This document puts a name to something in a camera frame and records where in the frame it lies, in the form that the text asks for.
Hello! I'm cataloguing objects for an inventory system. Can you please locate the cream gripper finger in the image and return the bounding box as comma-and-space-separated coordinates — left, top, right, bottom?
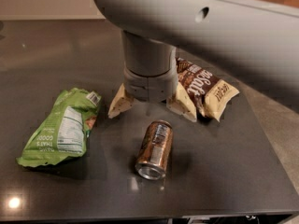
108, 84, 135, 119
166, 83, 197, 122

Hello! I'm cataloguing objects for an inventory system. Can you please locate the orange soda can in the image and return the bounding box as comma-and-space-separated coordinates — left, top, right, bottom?
135, 120, 173, 180

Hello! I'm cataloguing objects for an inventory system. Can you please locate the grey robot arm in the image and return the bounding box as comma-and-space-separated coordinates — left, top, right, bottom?
93, 0, 299, 111

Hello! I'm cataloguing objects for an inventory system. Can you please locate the brown and cream chip bag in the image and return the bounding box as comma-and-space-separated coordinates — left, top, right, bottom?
176, 58, 239, 121

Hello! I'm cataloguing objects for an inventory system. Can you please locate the green chip bag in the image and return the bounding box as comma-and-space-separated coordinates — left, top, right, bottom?
16, 88, 101, 168

